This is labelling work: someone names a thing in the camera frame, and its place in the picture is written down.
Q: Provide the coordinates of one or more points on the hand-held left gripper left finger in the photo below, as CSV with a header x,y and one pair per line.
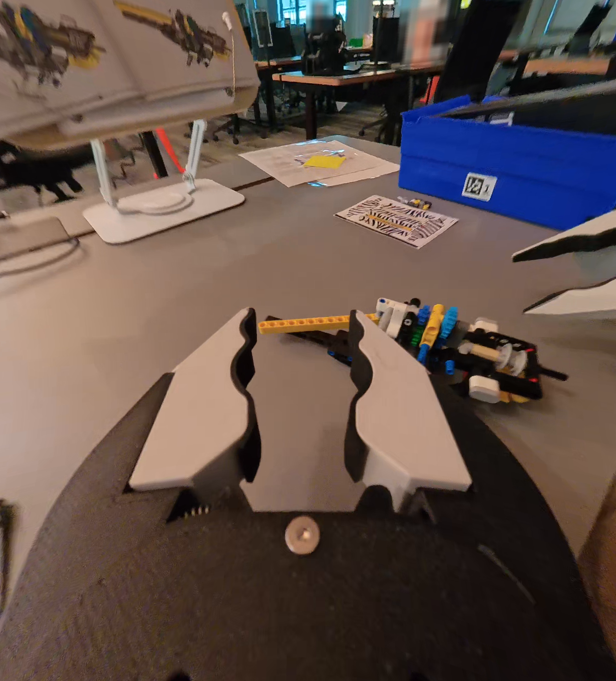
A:
x,y
196,425

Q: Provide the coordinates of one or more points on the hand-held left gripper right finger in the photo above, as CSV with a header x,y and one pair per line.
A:
x,y
409,425

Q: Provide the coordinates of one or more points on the lego vehicle chassis assembly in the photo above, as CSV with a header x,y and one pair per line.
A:
x,y
473,351

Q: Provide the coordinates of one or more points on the scattered loose lego pieces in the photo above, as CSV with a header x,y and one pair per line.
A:
x,y
414,202

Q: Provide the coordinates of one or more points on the open lego instruction booklet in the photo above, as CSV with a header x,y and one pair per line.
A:
x,y
127,53

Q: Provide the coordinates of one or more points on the blue plastic storage bin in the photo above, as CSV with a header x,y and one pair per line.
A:
x,y
526,154

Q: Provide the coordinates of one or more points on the zebra striped sticker sheet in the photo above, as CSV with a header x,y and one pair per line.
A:
x,y
393,221

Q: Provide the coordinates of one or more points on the silver monitor stand base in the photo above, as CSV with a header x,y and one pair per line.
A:
x,y
180,207

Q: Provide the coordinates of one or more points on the black office chairs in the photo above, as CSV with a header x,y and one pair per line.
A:
x,y
473,48

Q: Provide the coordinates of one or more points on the white instruction papers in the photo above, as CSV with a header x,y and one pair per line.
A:
x,y
286,165

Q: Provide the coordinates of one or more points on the wooden office desks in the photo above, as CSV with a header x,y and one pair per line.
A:
x,y
350,77

